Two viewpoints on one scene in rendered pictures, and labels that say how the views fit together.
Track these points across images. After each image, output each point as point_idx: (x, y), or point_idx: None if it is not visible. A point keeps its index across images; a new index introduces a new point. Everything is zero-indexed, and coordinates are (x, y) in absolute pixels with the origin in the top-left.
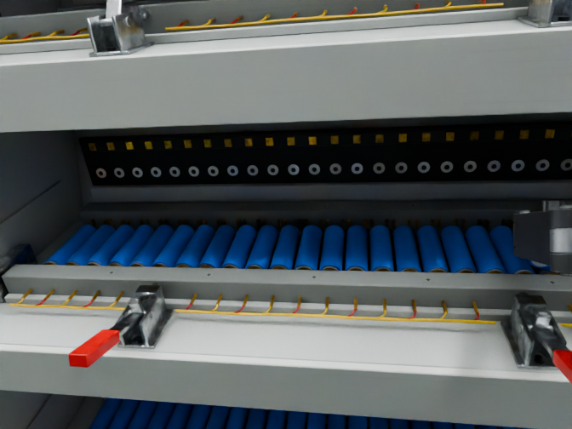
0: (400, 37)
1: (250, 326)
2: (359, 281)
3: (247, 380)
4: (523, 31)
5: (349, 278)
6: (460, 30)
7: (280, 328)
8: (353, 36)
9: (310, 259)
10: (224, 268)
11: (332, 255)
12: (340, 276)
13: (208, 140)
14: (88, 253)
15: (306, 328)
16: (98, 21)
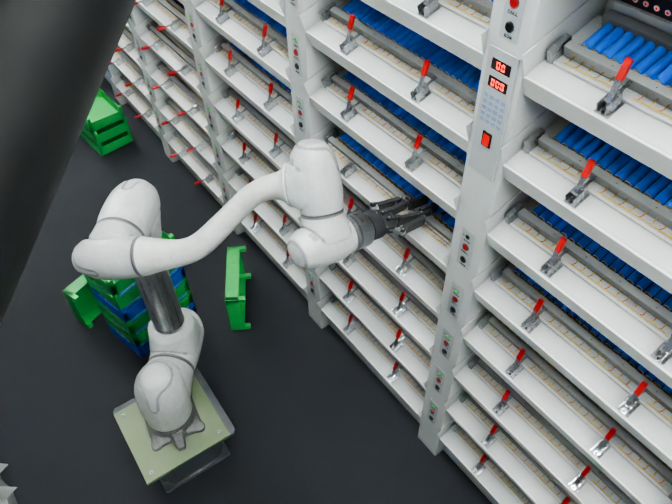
0: (386, 152)
1: (367, 184)
2: (389, 188)
3: (360, 195)
4: (400, 166)
5: (388, 186)
6: (398, 156)
7: (372, 188)
8: (384, 143)
9: (390, 174)
10: (369, 166)
11: (395, 176)
12: (388, 184)
13: None
14: (349, 139)
15: (376, 191)
16: (343, 111)
